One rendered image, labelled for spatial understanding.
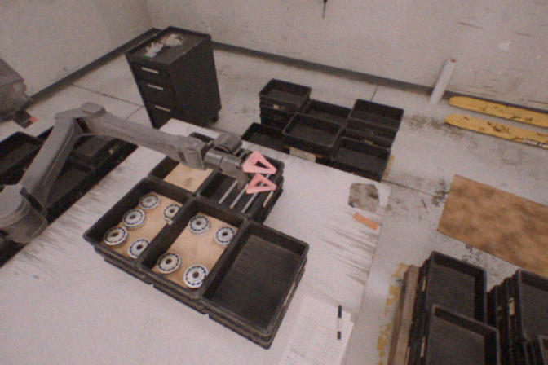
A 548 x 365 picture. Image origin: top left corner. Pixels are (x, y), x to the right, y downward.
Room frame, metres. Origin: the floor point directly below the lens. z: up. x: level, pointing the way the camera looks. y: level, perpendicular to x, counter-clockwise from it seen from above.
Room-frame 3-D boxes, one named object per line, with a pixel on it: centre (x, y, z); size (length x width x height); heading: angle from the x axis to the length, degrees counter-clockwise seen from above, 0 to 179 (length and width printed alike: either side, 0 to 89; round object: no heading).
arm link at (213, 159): (0.61, 0.15, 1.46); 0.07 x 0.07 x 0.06; 65
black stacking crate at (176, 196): (0.80, 0.60, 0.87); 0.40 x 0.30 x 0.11; 154
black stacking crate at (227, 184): (1.02, 0.15, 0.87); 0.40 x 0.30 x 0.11; 154
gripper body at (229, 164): (0.58, 0.10, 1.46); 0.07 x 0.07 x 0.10; 65
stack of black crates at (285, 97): (2.38, -0.11, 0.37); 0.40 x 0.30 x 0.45; 65
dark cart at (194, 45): (2.62, 0.88, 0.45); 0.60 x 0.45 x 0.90; 155
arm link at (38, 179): (0.60, 0.59, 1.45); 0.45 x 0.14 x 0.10; 5
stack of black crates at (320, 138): (1.85, -0.31, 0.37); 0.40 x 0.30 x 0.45; 65
